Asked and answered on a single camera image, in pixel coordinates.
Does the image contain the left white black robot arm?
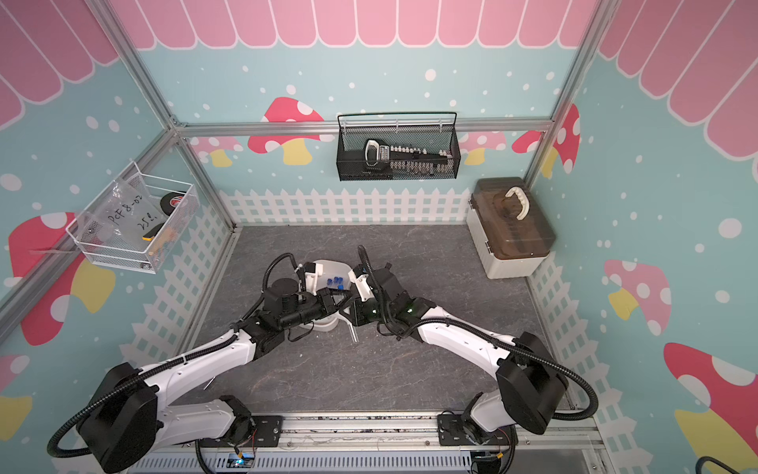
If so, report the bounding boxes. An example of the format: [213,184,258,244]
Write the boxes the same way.
[47,253,351,473]

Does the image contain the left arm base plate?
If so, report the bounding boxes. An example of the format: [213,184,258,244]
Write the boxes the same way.
[201,415,284,450]

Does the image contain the clear plastic label bag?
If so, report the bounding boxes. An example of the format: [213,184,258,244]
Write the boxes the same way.
[92,179,164,251]

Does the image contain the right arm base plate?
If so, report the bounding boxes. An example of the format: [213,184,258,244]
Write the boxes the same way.
[436,411,518,448]

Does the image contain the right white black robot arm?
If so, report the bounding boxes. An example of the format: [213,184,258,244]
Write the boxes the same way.
[349,265,599,436]

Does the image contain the white wire wall basket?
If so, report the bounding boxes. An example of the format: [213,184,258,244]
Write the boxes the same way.
[66,162,199,275]

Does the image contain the socket wrench set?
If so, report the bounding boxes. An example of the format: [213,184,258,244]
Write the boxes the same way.
[360,139,458,178]

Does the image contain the brown lidded storage box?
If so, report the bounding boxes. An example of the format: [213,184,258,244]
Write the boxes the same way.
[466,178,556,280]

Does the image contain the white plastic tray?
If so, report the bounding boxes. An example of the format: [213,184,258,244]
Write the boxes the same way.
[301,260,356,332]

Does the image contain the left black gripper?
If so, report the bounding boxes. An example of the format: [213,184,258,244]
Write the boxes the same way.
[281,287,353,330]

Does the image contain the black tape roll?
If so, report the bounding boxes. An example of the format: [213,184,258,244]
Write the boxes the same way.
[159,192,185,216]

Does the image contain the black wire mesh basket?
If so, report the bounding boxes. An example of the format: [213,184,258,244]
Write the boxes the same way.
[336,112,461,182]

